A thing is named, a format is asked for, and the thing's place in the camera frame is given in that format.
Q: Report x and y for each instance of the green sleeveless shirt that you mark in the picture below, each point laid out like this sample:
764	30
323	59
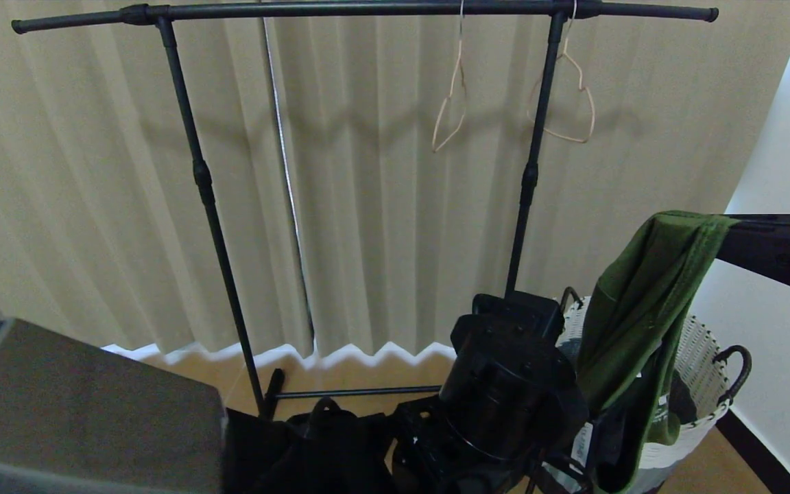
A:
642	295

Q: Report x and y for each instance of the pink clothes hanger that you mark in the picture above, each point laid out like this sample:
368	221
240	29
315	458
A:
446	92
593	120

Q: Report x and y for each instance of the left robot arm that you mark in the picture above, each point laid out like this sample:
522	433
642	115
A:
79	412

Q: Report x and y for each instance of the white laundry basket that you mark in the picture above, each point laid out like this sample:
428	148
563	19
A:
700	363

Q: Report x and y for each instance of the black clothes rack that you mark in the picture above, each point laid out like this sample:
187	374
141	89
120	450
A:
203	182

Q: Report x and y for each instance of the beige curtain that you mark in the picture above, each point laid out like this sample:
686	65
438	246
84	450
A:
381	206

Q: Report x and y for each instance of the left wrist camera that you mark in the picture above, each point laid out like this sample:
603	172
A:
518	312

